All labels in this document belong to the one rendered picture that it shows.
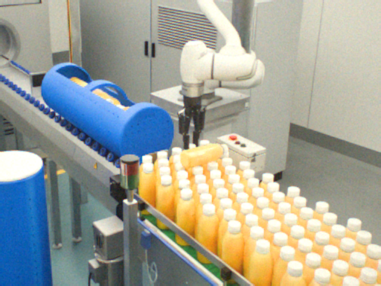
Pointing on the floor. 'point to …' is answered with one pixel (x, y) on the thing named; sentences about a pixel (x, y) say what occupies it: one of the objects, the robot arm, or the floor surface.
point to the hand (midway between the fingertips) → (190, 141)
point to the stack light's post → (130, 243)
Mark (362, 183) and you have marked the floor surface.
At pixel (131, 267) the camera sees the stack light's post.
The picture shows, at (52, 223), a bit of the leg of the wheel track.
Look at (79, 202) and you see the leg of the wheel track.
